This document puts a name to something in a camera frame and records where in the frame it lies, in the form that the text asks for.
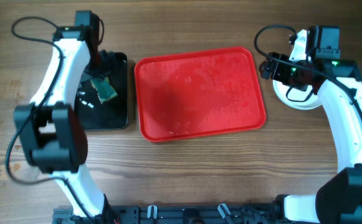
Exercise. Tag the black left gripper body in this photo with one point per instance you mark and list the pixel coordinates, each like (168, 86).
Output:
(101, 65)

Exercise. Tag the green yellow sponge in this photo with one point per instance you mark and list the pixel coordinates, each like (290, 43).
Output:
(104, 89)

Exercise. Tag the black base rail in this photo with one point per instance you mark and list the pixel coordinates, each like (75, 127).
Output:
(222, 213)

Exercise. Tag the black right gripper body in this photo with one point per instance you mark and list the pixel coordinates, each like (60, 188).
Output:
(289, 73)

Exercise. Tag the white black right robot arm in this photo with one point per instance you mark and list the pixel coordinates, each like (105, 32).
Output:
(338, 88)

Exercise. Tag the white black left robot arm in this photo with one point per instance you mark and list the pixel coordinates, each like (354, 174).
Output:
(50, 133)

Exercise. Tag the white plate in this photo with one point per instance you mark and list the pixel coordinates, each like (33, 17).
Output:
(294, 98)

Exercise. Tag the black water tray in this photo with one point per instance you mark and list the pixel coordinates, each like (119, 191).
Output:
(113, 114)

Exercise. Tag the red serving tray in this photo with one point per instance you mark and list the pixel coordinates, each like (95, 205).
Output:
(198, 94)

